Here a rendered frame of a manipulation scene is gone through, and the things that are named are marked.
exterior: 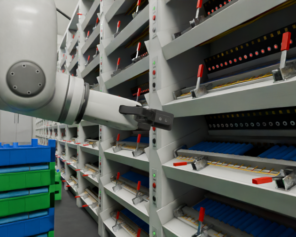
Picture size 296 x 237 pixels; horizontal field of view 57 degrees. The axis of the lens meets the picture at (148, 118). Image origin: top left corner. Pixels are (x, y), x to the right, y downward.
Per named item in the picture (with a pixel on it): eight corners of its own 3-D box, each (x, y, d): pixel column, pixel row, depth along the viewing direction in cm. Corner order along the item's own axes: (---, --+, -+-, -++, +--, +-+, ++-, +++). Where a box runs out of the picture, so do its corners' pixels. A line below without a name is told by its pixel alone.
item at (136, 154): (153, 173, 98) (140, 137, 96) (106, 158, 153) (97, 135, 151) (197, 150, 106) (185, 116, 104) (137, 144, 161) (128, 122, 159)
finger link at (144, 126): (116, 124, 59) (144, 131, 62) (121, 124, 56) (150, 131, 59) (119, 110, 59) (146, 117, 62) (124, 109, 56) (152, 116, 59)
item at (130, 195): (153, 228, 97) (139, 193, 95) (105, 193, 152) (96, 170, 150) (197, 200, 105) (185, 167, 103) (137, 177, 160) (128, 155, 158)
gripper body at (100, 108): (66, 123, 52) (120, 135, 57) (75, 121, 43) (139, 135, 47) (74, 85, 53) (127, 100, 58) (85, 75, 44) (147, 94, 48)
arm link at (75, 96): (54, 122, 51) (70, 126, 52) (60, 121, 43) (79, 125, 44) (64, 80, 52) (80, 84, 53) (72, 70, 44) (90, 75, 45)
